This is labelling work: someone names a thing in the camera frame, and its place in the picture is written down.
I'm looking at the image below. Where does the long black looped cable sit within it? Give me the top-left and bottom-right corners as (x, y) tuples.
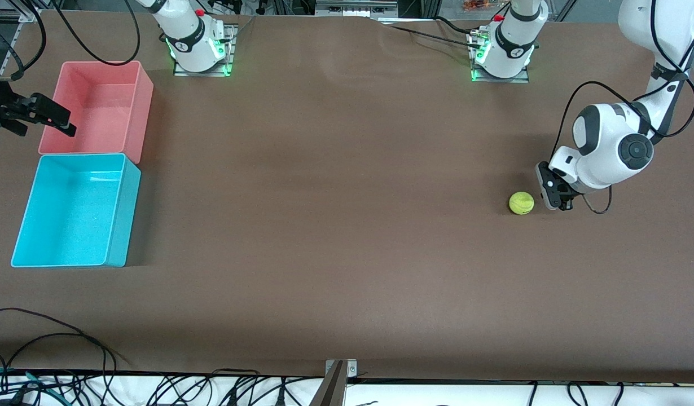
(0, 307), (119, 376)

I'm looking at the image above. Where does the yellow-green tennis ball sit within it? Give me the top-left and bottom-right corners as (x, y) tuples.
(509, 192), (535, 215)

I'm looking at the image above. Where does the aluminium box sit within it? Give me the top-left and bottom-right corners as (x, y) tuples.
(315, 0), (399, 17)

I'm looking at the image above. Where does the grey metal pole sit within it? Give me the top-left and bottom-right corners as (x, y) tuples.
(308, 361), (348, 406)

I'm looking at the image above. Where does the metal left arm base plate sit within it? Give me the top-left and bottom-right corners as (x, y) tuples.
(468, 29), (532, 84)

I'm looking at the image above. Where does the blue plastic bin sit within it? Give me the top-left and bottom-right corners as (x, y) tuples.
(10, 153), (142, 268)

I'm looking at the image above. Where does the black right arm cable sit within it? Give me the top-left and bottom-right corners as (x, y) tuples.
(52, 0), (142, 66)

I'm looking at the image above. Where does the pink plastic bin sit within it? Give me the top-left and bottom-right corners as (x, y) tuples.
(38, 61), (155, 165)

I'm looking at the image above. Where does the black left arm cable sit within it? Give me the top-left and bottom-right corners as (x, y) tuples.
(550, 0), (694, 215)

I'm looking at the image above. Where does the aluminium frame bracket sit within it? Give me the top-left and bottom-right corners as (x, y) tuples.
(0, 7), (37, 24)

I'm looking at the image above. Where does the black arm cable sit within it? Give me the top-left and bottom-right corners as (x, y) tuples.
(550, 0), (694, 215)
(52, 0), (142, 66)

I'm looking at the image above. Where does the small metal bracket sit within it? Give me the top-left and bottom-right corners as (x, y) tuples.
(324, 359), (358, 377)

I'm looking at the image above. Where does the black hanging cable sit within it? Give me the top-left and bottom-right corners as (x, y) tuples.
(0, 0), (47, 80)

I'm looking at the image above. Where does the black cable across table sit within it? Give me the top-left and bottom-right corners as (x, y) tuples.
(375, 20), (483, 48)

